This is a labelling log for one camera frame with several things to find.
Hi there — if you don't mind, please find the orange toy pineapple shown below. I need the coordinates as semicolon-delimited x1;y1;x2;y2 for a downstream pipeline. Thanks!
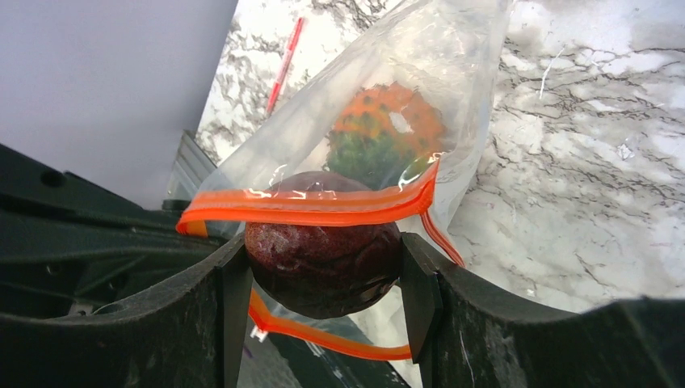
323;82;448;190

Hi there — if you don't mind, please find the clear orange zip bag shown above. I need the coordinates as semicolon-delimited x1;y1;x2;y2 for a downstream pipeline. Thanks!
177;1;511;361

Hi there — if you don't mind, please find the red pen mark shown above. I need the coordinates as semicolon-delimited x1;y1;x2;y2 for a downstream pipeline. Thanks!
266;17;305;116

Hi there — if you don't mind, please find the dark purple passion fruit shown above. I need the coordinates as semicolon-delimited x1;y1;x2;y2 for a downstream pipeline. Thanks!
243;171;403;321

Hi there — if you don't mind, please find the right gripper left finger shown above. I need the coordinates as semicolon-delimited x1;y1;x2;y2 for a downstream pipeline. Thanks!
1;237;252;387

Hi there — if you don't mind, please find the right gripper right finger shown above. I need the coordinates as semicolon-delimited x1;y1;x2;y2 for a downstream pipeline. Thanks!
400;233;684;387

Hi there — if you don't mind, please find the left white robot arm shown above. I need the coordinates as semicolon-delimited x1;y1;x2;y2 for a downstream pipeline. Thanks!
1;146;252;387

